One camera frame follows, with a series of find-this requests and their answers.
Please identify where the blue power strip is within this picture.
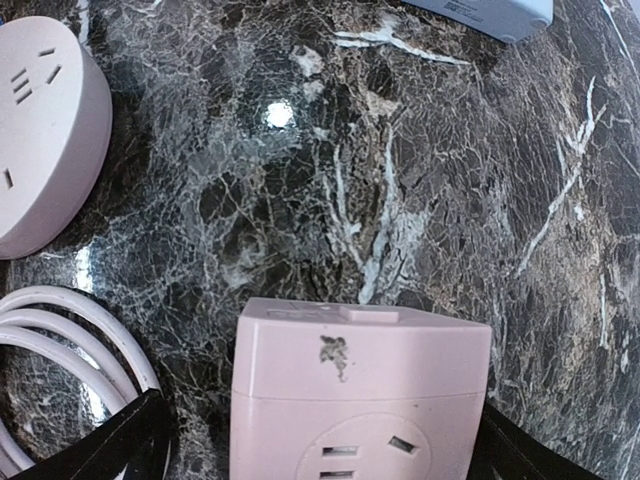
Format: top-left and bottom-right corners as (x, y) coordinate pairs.
(408, 0), (554, 44)

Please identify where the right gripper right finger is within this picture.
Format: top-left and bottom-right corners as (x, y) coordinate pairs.
(467, 402), (595, 480)

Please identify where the white cable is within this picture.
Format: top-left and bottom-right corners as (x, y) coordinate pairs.
(0, 285), (164, 474)

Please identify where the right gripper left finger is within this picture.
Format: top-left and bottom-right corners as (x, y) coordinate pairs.
(15, 389), (171, 480)

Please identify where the pink cube socket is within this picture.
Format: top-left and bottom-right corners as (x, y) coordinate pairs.
(229, 298), (492, 479)

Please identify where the pink round power strip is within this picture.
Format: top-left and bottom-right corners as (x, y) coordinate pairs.
(1, 16), (113, 260)

